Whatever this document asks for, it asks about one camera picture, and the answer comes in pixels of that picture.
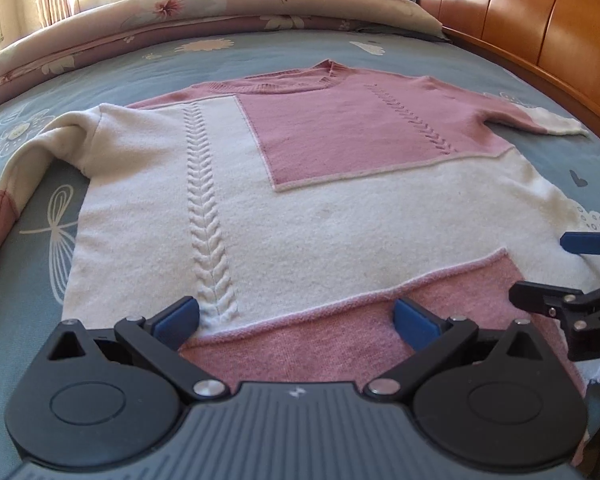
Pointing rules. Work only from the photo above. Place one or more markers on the pink floral folded quilt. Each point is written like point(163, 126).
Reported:
point(129, 25)

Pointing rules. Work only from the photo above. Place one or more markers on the orange wooden headboard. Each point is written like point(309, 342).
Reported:
point(552, 44)

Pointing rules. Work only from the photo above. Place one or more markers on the pink and white knit sweater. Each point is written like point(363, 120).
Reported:
point(295, 204)

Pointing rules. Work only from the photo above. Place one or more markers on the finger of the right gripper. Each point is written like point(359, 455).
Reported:
point(547, 300)
point(581, 243)

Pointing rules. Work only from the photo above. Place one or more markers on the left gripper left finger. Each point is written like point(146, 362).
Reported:
point(154, 343)

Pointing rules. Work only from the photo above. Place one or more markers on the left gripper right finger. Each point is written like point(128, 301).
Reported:
point(438, 345)

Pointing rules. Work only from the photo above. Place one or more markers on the blue floral bed sheet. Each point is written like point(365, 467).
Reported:
point(28, 308)

